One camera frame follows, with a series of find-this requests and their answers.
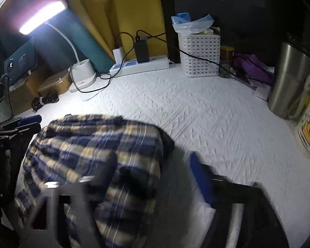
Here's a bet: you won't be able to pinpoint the blue plaid pants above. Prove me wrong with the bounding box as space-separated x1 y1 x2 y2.
15 114 175 247

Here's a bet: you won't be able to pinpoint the cardboard box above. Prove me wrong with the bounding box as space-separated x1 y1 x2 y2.
9 66 51 115

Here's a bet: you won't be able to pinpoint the brown round container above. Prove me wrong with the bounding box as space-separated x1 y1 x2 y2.
38 70 72 96

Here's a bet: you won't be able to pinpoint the white desk lamp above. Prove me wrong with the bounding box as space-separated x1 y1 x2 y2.
19 0 100 93

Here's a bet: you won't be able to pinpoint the teal curtain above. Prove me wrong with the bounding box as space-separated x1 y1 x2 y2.
32 10 114 73

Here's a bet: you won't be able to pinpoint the white quilted table cover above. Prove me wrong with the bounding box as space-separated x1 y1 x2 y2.
0 63 310 248

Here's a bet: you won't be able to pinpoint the white charger plug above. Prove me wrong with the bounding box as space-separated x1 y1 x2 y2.
113 46 125 64

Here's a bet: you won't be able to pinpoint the white power strip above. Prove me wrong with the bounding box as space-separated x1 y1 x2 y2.
109 55 169 77

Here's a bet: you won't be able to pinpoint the black power adapter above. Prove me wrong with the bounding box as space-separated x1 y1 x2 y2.
134 36 150 63

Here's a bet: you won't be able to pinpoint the yellow curtain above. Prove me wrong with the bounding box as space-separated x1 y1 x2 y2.
68 0 166 57

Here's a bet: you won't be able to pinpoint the stainless steel tumbler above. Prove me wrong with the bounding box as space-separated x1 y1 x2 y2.
267 42 310 120

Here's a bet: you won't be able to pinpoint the purple cloth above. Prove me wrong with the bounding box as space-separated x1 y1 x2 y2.
233 53 274 86

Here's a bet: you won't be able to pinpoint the small red yellow jar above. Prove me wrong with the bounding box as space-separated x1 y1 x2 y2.
220 45 235 63

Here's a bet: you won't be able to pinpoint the black vertical pole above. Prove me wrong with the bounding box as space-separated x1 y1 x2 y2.
160 0 180 63

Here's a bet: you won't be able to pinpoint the clear blue plastic bag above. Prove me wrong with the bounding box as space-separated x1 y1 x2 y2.
171 12 214 36

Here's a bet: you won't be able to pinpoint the white perforated plastic basket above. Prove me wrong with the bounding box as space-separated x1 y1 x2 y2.
178 34 220 77

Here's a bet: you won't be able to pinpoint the bundled black cable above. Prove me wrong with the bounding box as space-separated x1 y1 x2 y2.
30 89 60 112

